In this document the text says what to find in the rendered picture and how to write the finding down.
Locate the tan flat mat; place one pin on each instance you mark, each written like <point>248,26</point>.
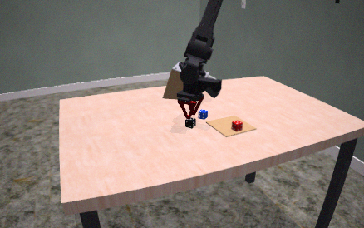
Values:
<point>223,126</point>

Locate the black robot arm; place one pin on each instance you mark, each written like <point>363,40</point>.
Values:
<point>199,52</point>

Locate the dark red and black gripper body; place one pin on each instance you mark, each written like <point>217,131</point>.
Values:
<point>182,95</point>

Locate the red die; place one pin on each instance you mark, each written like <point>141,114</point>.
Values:
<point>237,125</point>

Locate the blue die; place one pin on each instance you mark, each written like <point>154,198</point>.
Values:
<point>203,114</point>

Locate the black die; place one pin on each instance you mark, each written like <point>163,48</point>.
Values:
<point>190,123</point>

